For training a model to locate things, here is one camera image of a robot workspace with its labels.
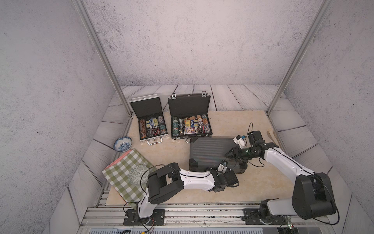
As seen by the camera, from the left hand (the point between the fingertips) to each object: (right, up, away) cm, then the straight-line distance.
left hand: (221, 182), depth 85 cm
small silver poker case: (-47, +33, +27) cm, 63 cm away
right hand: (+4, +15, -2) cm, 15 cm away
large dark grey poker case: (-7, +16, +2) cm, 18 cm away
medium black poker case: (-19, +38, +29) cm, 52 cm away
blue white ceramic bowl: (-64, +20, +16) cm, 69 cm away
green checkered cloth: (-61, +4, +3) cm, 61 cm away
